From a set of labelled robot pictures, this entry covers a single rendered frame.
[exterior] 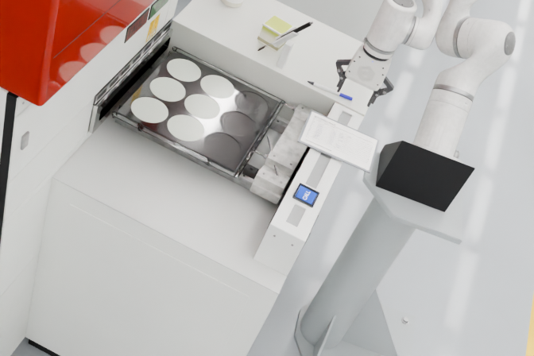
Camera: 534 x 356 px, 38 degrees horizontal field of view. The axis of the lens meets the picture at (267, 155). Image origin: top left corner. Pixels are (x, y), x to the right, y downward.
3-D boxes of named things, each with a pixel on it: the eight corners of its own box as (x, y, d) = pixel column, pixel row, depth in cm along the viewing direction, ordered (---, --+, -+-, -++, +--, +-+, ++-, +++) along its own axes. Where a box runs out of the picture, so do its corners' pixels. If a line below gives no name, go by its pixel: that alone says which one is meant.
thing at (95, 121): (87, 131, 202) (91, 104, 196) (161, 51, 235) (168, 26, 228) (92, 134, 202) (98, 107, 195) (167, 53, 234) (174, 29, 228)
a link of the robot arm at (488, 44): (444, 99, 233) (470, 25, 234) (500, 110, 220) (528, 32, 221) (424, 85, 224) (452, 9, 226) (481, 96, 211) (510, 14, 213)
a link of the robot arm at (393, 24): (400, 39, 204) (368, 27, 204) (422, -2, 196) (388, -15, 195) (399, 56, 198) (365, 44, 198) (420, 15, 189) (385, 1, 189)
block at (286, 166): (264, 164, 208) (267, 156, 206) (268, 156, 211) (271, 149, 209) (290, 177, 208) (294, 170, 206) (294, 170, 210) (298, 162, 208)
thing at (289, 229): (253, 259, 192) (269, 223, 183) (318, 136, 233) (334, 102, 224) (286, 276, 191) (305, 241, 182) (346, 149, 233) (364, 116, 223)
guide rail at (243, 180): (114, 121, 211) (116, 114, 209) (118, 118, 213) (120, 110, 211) (279, 205, 208) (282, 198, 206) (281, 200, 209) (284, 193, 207)
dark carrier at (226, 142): (116, 113, 203) (117, 111, 203) (173, 51, 229) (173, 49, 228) (234, 172, 201) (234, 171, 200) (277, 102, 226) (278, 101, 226)
